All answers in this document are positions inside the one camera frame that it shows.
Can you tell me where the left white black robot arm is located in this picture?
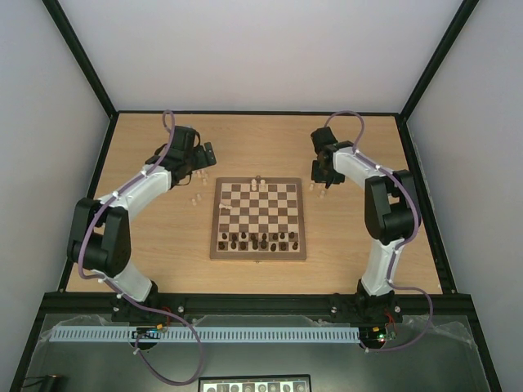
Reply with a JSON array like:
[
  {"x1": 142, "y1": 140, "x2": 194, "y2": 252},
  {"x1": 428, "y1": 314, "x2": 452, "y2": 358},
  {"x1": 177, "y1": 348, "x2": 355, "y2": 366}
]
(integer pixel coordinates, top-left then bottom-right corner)
[{"x1": 67, "y1": 126, "x2": 217, "y2": 305}]

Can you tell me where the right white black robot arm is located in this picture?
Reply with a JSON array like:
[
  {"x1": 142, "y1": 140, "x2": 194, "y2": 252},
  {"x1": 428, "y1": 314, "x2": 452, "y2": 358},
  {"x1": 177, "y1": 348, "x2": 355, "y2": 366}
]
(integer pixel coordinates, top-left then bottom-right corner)
[{"x1": 311, "y1": 127, "x2": 421, "y2": 320}]

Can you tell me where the right light pieces lower cluster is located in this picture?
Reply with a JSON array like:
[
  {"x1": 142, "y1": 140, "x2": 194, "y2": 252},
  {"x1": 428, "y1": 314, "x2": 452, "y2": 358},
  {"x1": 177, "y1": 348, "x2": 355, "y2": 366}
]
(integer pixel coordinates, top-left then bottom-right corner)
[{"x1": 309, "y1": 182, "x2": 326, "y2": 198}]

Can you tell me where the light pieces cluster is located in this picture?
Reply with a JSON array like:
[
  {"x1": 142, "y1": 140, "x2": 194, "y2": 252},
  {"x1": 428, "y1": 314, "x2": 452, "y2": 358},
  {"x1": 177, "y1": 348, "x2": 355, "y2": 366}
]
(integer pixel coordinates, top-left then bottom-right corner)
[
  {"x1": 193, "y1": 169, "x2": 208, "y2": 185},
  {"x1": 309, "y1": 182, "x2": 326, "y2": 198}
]

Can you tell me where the left light pieces cluster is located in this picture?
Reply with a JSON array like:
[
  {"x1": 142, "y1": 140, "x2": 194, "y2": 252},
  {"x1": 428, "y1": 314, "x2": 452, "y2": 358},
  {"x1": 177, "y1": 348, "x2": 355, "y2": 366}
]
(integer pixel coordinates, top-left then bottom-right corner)
[{"x1": 193, "y1": 169, "x2": 208, "y2": 185}]

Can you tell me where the dark chess pieces back row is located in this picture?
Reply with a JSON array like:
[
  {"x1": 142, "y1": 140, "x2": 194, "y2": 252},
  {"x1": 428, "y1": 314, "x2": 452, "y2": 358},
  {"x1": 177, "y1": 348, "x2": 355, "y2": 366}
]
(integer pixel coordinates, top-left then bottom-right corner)
[{"x1": 217, "y1": 232, "x2": 299, "y2": 242}]

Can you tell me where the dark chess pieces row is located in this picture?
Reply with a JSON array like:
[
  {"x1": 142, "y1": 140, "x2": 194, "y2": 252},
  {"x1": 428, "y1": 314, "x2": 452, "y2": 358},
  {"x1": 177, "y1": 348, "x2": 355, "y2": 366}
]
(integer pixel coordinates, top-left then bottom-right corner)
[
  {"x1": 217, "y1": 240, "x2": 302, "y2": 252},
  {"x1": 217, "y1": 232, "x2": 299, "y2": 242}
]

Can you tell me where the wooden chess board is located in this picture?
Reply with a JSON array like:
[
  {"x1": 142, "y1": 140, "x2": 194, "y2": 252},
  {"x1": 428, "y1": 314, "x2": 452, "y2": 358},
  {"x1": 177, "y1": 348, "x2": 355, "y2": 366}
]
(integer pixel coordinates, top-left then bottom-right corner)
[{"x1": 209, "y1": 176, "x2": 307, "y2": 261}]

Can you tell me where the dark chess pieces front row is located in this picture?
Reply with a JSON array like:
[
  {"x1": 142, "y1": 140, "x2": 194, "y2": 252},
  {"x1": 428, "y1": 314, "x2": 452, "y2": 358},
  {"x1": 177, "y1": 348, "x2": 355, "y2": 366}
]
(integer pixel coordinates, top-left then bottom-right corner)
[{"x1": 217, "y1": 240, "x2": 302, "y2": 252}]

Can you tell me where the right controller board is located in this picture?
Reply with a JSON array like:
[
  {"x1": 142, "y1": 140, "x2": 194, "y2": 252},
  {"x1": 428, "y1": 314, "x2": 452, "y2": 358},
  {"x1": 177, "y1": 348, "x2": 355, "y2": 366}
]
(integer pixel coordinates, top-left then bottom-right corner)
[{"x1": 361, "y1": 323, "x2": 398, "y2": 343}]

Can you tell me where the controller board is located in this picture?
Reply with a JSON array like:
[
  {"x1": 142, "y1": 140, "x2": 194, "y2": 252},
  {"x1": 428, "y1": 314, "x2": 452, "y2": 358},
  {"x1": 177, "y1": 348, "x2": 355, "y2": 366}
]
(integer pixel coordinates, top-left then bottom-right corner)
[
  {"x1": 128, "y1": 324, "x2": 169, "y2": 341},
  {"x1": 361, "y1": 323, "x2": 398, "y2": 343}
]

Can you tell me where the left controller board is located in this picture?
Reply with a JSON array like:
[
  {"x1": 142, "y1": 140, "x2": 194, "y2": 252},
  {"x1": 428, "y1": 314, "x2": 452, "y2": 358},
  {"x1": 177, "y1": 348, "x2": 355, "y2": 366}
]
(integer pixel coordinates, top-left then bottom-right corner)
[{"x1": 128, "y1": 324, "x2": 169, "y2": 341}]

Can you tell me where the left light piece pair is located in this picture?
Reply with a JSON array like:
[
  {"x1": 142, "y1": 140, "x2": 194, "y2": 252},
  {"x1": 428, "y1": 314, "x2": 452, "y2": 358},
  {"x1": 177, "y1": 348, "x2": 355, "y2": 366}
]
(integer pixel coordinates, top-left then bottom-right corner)
[{"x1": 191, "y1": 194, "x2": 202, "y2": 206}]

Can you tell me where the printed reference sheet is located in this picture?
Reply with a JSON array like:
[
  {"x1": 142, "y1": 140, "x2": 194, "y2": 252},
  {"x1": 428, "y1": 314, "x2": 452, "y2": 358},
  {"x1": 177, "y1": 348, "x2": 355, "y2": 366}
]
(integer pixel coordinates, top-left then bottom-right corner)
[{"x1": 198, "y1": 375, "x2": 312, "y2": 392}]

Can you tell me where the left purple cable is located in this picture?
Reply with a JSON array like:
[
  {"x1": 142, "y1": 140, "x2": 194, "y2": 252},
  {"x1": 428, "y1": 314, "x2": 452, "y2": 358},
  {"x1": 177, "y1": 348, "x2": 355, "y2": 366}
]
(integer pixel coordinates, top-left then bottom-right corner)
[{"x1": 77, "y1": 109, "x2": 205, "y2": 385}]

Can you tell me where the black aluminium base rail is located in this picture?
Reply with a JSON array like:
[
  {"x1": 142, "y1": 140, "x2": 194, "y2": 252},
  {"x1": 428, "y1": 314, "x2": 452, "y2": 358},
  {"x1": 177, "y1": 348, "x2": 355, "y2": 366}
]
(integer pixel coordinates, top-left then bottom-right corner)
[{"x1": 38, "y1": 292, "x2": 478, "y2": 325}]

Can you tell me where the light blue cable duct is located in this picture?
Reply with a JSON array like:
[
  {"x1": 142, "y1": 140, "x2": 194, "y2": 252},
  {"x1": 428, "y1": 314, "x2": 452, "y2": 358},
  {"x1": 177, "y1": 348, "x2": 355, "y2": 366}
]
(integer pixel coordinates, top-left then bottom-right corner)
[{"x1": 49, "y1": 326, "x2": 360, "y2": 344}]

